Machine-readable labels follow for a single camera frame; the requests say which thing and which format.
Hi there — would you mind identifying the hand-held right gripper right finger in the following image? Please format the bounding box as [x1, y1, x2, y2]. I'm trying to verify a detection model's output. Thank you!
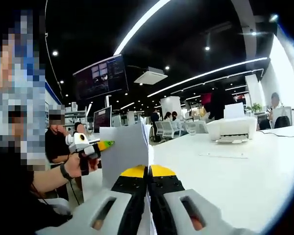
[148, 164, 258, 235]

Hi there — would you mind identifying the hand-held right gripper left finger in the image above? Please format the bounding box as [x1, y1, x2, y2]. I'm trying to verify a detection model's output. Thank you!
[35, 165, 148, 235]

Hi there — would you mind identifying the stack of white printing papers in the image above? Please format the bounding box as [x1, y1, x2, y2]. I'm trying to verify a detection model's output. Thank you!
[99, 117, 155, 235]

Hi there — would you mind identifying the person's left hand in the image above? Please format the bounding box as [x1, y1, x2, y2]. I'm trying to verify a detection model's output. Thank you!
[63, 152, 100, 179]

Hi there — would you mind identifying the desktop computer monitor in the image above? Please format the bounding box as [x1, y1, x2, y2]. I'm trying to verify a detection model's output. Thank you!
[93, 105, 113, 134]

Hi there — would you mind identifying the black wrist watch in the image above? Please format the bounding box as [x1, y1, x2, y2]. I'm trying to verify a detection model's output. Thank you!
[60, 163, 73, 181]

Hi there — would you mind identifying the white storage shelf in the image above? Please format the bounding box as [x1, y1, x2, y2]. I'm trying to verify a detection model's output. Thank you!
[64, 101, 88, 128]

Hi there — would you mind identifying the white plastic chair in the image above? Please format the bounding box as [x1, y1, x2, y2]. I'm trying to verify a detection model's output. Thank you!
[38, 197, 73, 215]

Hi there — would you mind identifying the white office chair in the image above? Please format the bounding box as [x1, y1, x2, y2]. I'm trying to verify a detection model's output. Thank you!
[159, 121, 183, 139]

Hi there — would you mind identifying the large hanging display screen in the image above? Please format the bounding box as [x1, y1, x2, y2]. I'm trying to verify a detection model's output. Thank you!
[73, 54, 129, 101]

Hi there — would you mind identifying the person's black shirt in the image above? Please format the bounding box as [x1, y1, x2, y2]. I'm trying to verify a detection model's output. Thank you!
[0, 149, 74, 233]

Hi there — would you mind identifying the ceiling air conditioner unit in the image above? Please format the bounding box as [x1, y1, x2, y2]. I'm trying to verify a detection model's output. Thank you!
[133, 66, 169, 86]

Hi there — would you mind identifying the white printer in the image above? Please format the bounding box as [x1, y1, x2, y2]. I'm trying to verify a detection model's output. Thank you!
[206, 102, 258, 144]

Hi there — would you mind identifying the red display screen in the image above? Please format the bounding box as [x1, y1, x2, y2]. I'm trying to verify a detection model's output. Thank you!
[201, 92, 213, 106]

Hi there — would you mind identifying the long ceiling light strip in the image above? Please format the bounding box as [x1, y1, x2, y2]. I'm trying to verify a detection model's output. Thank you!
[112, 0, 172, 56]
[147, 57, 269, 97]

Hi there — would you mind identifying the green potted plant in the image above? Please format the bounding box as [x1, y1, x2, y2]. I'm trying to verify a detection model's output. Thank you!
[249, 102, 263, 114]

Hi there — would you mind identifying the black office chair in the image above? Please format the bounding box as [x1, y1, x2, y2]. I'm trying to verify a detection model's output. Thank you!
[271, 116, 292, 129]

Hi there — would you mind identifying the large bright window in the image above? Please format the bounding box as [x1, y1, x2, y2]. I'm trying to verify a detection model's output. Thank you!
[269, 31, 294, 111]

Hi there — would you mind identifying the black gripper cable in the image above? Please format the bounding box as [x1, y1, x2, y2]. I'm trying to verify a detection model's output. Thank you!
[67, 178, 81, 206]

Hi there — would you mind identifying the white blue wall display board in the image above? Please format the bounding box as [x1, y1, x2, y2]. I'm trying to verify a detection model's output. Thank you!
[44, 80, 63, 108]

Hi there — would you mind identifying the black printer cable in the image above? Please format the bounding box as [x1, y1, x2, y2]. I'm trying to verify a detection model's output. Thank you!
[257, 129, 294, 137]

